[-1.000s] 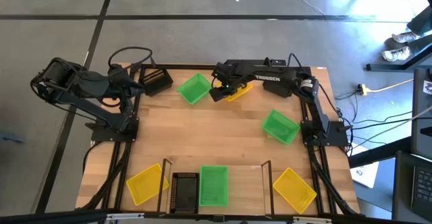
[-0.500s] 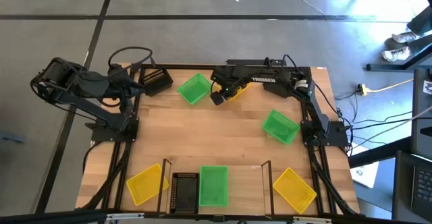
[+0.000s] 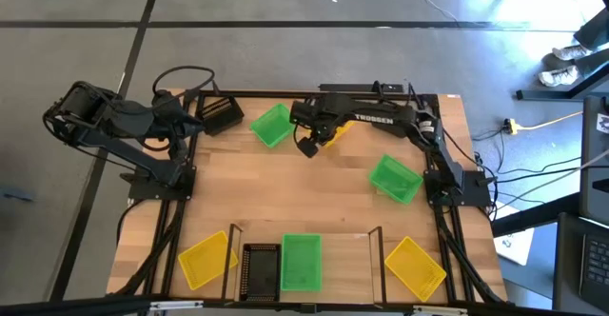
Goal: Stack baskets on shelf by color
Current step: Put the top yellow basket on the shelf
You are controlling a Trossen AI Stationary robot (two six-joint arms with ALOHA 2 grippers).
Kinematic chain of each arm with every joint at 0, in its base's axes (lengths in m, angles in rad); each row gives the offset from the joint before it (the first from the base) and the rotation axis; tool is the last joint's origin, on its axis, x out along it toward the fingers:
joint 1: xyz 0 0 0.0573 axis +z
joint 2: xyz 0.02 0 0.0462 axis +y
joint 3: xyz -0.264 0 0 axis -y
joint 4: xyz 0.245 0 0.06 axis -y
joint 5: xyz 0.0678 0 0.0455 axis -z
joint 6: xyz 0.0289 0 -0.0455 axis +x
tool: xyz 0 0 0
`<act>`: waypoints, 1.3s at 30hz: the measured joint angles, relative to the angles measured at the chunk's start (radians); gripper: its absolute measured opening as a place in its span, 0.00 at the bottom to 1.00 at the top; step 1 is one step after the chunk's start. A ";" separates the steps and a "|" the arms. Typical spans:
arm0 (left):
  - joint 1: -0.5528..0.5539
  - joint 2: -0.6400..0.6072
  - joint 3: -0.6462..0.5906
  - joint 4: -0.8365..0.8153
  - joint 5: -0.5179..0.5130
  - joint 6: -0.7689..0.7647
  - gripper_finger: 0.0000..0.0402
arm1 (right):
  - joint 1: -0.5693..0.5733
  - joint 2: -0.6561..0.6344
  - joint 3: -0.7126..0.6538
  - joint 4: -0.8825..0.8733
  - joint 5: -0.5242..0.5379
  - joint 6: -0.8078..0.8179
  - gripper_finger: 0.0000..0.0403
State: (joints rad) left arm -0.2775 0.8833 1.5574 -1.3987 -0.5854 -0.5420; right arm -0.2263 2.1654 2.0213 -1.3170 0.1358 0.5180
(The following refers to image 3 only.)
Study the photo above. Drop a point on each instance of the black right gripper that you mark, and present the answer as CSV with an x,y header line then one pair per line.
x,y
314,111

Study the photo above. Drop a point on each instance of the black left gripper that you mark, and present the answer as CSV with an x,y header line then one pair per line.
x,y
173,116

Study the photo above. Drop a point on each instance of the black plastic basket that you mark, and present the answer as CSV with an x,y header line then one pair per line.
x,y
260,272
220,114

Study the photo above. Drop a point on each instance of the green plastic basket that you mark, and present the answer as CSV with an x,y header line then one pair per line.
x,y
301,262
272,124
396,179

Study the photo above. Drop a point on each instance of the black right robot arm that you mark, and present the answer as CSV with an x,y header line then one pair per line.
x,y
380,116

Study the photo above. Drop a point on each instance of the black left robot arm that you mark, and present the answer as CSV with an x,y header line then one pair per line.
x,y
119,121

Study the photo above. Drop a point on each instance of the black power strip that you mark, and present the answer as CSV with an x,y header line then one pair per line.
x,y
354,87

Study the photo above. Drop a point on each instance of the yellow power plug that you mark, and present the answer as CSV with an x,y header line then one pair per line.
x,y
511,126

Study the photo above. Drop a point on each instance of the white paper sheet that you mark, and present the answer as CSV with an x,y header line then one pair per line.
x,y
514,245

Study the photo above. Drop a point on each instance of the black desk leg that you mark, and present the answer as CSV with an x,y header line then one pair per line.
x,y
552,93

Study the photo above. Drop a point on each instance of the person's white shoe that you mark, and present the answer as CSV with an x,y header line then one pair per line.
x,y
568,52
559,75

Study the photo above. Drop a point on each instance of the grey computer case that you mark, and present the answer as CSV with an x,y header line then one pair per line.
x,y
595,163

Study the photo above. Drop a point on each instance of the person's leg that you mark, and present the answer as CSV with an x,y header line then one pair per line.
x,y
595,33
595,64

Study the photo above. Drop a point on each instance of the black keyboard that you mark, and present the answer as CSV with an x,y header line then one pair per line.
x,y
595,263

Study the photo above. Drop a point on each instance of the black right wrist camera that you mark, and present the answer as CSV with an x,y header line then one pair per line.
x,y
308,147

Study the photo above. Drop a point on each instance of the black aluminium table frame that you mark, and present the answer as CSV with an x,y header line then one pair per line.
x,y
266,94

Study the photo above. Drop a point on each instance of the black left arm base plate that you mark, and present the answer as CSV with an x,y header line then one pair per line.
x,y
143,191

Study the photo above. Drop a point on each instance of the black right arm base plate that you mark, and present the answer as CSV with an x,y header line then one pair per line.
x,y
476,194

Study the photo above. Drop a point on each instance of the black table-level camera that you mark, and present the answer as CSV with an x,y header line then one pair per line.
x,y
308,308

